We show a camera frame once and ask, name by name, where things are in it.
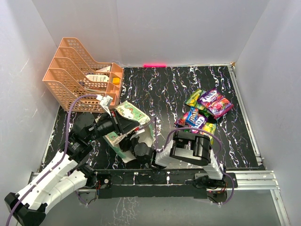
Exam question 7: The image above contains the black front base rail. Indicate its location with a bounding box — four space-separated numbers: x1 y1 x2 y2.
96 169 207 199

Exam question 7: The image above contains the green paper gift bag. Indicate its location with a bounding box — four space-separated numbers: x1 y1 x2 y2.
103 101 155 163

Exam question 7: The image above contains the green Fox's candy bag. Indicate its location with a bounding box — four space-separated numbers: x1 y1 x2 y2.
201 109 215 119

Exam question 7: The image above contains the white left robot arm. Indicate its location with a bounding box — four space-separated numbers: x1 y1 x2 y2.
4 110 140 226

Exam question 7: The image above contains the green spring tea candy bag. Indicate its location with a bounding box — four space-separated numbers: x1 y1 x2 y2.
185 89 207 112

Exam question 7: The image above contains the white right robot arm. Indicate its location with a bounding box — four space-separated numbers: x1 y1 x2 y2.
119 129 227 189

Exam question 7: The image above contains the pink tape strip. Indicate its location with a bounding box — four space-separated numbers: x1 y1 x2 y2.
143 64 166 68

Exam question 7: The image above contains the blue M&M's candy bag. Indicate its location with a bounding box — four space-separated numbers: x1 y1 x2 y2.
185 106 199 127

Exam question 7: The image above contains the red candy bag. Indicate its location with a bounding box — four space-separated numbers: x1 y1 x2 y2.
174 111 207 129

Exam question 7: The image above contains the purple Fox's berries candy bag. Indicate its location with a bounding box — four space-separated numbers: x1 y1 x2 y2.
197 88 233 119

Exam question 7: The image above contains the yellow small block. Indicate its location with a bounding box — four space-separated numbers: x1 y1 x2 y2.
112 77 120 85

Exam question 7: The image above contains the orange plastic file organizer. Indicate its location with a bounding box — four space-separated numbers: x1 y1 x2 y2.
43 37 124 113

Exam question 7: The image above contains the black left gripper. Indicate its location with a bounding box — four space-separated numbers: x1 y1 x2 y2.
87 108 140 142

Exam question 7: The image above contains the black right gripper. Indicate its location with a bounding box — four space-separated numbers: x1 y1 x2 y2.
117 132 140 155

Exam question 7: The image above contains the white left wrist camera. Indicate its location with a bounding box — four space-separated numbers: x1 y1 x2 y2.
96 95 113 115

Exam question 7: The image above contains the white labelled packet in organizer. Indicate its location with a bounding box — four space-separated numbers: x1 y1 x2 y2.
86 74 109 82

